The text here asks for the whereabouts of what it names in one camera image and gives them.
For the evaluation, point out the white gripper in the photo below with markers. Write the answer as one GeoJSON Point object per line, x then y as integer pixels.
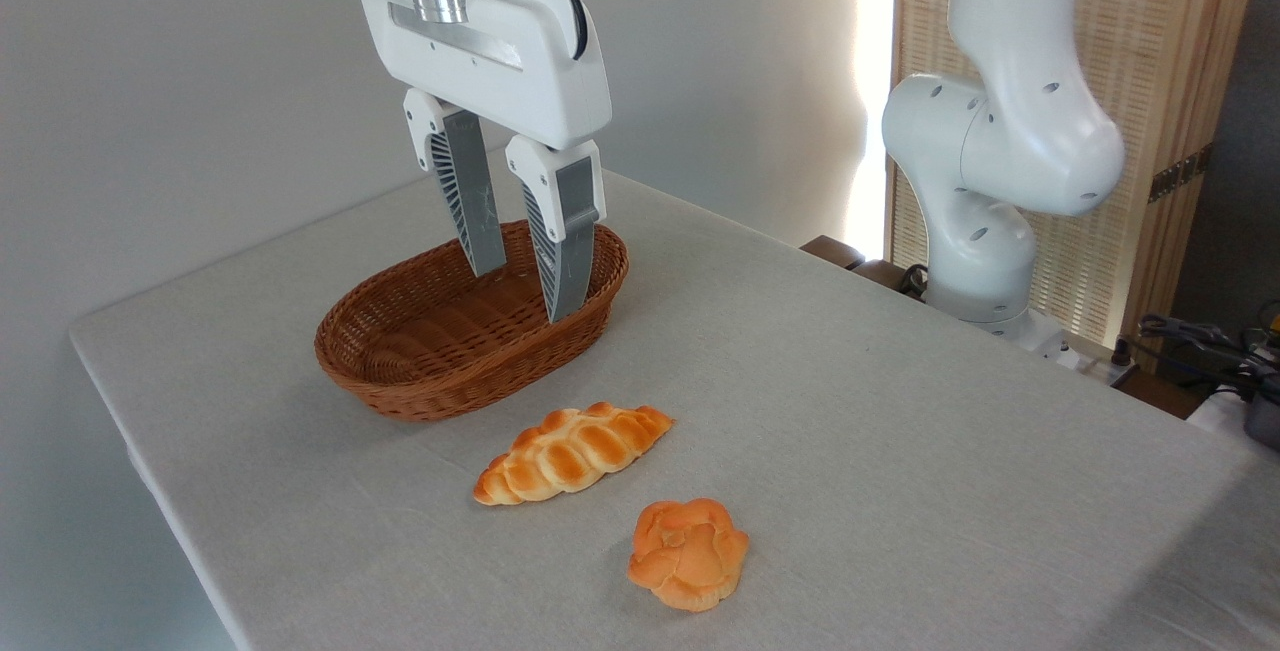
{"type": "Point", "coordinates": [500, 61]}

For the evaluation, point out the long braided bread loaf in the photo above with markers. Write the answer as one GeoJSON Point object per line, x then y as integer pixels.
{"type": "Point", "coordinates": [570, 451]}

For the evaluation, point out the brown wicker oval basket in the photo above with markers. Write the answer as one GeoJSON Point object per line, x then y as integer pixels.
{"type": "Point", "coordinates": [450, 371]}

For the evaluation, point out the round knotted bread bun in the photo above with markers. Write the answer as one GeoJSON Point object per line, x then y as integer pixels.
{"type": "Point", "coordinates": [690, 556]}

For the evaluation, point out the brown wooden box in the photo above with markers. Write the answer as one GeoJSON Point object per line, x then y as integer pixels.
{"type": "Point", "coordinates": [832, 251]}

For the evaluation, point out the grey tablecloth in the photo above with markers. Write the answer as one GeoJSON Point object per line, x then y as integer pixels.
{"type": "Point", "coordinates": [850, 431]}

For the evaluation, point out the wooden slatted folding screen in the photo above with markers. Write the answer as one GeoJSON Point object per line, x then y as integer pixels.
{"type": "Point", "coordinates": [1150, 31]}

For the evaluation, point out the dark grey device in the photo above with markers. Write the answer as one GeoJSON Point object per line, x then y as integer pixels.
{"type": "Point", "coordinates": [1264, 423]}

